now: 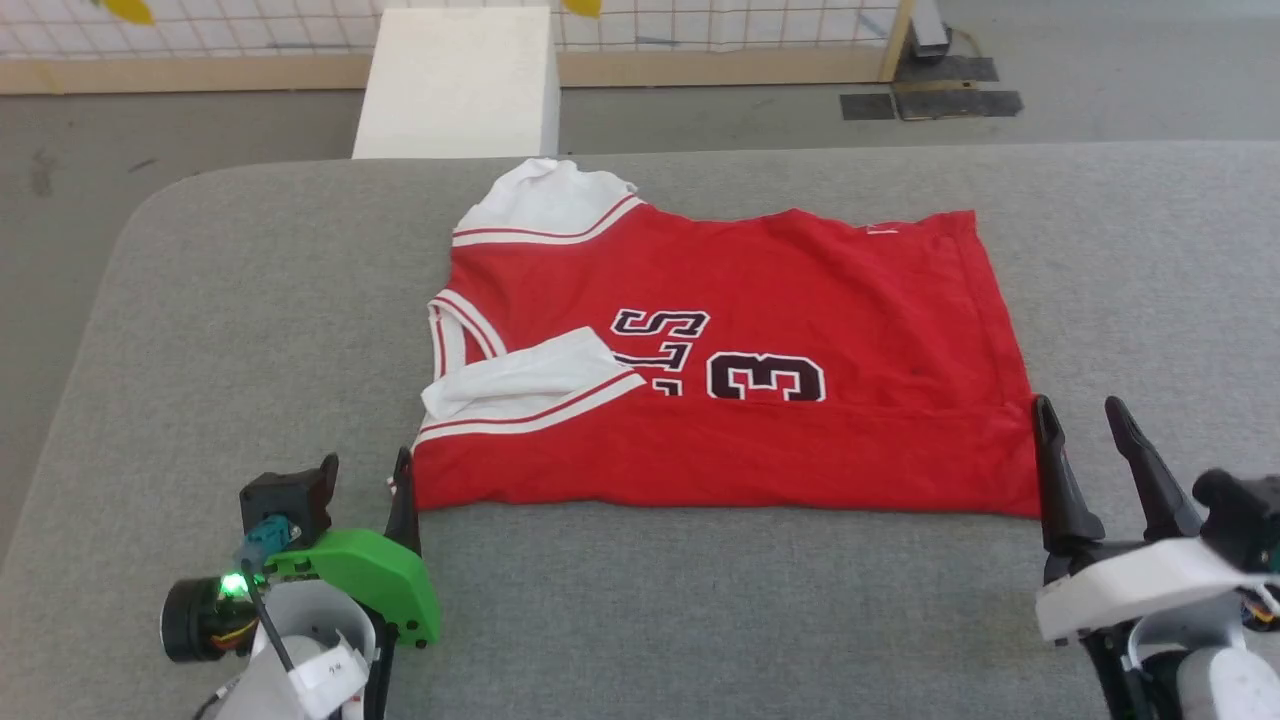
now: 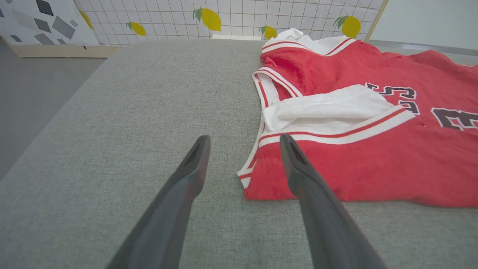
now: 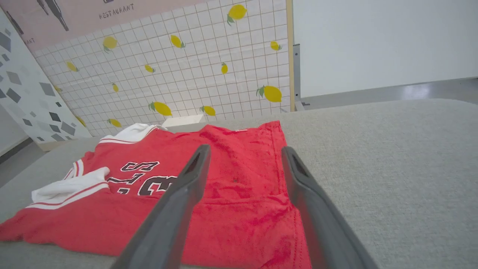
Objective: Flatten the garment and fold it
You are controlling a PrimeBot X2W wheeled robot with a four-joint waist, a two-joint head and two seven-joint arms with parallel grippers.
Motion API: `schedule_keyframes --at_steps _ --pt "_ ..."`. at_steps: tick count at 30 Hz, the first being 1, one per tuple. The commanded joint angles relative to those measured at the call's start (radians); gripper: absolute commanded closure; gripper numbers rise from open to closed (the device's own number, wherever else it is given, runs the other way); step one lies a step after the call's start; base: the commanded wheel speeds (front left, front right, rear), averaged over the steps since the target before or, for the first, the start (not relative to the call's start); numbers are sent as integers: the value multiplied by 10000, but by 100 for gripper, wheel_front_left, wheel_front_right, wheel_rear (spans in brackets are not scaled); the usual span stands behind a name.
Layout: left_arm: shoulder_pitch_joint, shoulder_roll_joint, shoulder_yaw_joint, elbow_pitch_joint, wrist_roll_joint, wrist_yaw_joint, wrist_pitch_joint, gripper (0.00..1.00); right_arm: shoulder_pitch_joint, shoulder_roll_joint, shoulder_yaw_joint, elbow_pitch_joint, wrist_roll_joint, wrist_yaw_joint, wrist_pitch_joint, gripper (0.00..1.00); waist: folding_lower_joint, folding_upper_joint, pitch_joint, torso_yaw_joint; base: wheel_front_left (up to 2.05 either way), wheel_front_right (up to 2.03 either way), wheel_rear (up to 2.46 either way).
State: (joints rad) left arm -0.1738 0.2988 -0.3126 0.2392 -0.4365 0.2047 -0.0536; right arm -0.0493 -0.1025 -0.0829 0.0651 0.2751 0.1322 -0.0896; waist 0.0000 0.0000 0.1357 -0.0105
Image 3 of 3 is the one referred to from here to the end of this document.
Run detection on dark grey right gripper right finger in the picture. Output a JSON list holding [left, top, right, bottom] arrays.
[[281, 146, 380, 269]]

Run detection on pink restaurant poster panel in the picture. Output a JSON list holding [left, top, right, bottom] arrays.
[[0, 0, 211, 53]]

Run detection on lemon-print tiled panel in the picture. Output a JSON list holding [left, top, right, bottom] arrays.
[[32, 0, 296, 137]]

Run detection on white panel with grey shapes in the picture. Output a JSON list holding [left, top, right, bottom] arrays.
[[0, 8, 93, 152]]

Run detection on white box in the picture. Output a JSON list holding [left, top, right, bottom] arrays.
[[161, 114, 206, 128]]

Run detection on red jersey with white trim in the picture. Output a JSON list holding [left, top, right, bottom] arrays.
[[0, 120, 313, 269]]

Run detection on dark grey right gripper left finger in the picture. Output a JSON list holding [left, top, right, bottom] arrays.
[[110, 145, 212, 269]]

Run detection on grey metal panel support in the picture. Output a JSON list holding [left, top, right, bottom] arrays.
[[293, 43, 311, 112]]

